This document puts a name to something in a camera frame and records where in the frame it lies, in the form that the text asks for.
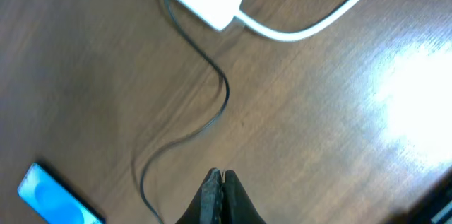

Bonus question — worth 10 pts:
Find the black USB charging cable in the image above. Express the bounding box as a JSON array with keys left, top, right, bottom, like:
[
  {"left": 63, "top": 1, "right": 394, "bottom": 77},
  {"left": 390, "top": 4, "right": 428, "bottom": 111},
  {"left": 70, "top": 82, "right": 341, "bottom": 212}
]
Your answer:
[{"left": 138, "top": 0, "right": 231, "bottom": 224}]

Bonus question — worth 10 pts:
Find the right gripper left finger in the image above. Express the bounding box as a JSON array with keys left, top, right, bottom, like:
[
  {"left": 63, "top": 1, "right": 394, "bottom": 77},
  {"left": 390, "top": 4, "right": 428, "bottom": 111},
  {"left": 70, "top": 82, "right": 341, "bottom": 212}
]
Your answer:
[{"left": 176, "top": 168, "right": 223, "bottom": 224}]

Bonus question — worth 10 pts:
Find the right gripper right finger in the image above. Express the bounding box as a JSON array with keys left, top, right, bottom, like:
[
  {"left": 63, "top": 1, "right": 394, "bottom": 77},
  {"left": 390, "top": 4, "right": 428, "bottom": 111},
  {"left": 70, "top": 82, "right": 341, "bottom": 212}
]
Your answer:
[{"left": 220, "top": 170, "right": 266, "bottom": 224}]

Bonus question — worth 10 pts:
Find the blue Samsung Galaxy smartphone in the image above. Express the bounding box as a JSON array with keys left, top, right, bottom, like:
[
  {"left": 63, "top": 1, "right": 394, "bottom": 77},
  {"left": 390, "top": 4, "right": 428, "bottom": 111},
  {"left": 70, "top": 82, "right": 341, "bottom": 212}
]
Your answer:
[{"left": 17, "top": 163, "right": 106, "bottom": 224}]

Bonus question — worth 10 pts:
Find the white power strip cord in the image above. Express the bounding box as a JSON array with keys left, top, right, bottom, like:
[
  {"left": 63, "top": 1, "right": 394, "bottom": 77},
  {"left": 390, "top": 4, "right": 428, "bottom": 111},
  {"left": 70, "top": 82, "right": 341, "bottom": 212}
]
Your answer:
[{"left": 232, "top": 0, "right": 393, "bottom": 43}]

